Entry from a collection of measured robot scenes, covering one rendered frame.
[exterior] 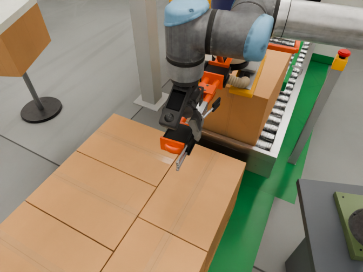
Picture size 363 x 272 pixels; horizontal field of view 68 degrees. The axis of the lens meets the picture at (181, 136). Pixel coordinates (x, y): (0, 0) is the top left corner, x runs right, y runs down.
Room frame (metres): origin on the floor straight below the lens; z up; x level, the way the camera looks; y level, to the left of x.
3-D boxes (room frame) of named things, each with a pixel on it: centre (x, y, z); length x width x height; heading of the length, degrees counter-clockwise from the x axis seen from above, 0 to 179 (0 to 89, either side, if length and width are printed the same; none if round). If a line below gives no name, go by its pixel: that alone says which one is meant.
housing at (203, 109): (0.66, -0.05, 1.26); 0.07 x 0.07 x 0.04; 68
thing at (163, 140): (0.54, 0.01, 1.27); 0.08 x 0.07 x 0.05; 158
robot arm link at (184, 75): (0.56, -0.01, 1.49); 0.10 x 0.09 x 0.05; 67
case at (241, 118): (1.48, -0.43, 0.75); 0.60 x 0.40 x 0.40; 152
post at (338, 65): (1.45, -0.96, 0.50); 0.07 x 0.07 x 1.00; 63
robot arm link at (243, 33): (0.54, -0.12, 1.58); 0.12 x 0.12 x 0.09; 73
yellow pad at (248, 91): (1.06, -0.31, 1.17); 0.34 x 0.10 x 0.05; 158
